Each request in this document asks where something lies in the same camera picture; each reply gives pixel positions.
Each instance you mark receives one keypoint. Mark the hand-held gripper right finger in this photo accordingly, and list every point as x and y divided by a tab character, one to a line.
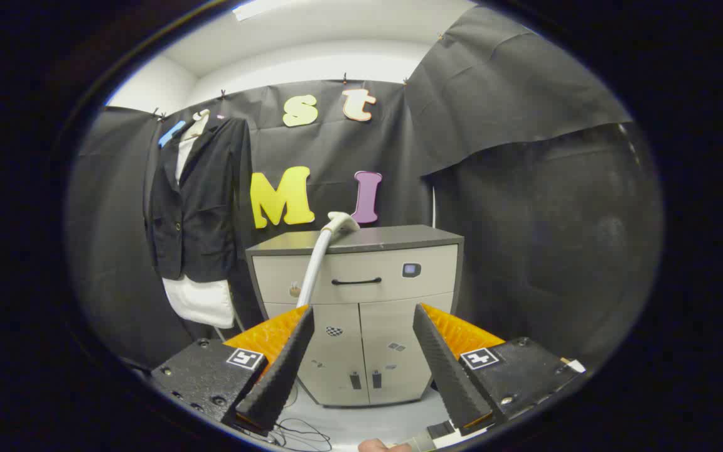
449	370

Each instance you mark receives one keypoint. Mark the cream plastic hanger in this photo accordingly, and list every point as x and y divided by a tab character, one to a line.
200	118

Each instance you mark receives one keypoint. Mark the white garment steamer head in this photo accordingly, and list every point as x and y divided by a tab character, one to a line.
341	221

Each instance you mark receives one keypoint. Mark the grey cabinet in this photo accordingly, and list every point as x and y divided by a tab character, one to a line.
386	263

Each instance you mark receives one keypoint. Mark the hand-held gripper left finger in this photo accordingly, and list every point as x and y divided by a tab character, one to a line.
280	376

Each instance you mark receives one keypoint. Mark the ceiling light panel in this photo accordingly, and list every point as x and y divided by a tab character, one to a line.
255	9

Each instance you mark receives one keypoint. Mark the black suit jacket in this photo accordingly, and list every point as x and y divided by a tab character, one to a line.
201	207

